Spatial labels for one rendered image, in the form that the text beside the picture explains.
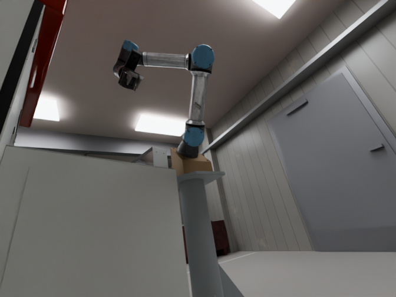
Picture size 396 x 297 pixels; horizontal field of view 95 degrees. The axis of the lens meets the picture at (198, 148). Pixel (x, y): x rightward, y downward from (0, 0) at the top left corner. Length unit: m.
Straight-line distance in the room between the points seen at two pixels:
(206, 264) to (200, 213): 0.25
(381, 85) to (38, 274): 3.18
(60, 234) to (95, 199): 0.13
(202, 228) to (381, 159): 2.26
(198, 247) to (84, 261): 0.56
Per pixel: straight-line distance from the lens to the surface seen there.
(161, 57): 1.19
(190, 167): 1.13
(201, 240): 1.08
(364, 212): 2.93
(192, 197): 1.10
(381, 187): 2.85
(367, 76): 3.14
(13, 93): 0.61
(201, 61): 1.02
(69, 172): 0.75
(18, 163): 0.74
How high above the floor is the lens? 0.51
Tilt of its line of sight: 24 degrees up
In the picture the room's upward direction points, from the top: 10 degrees counter-clockwise
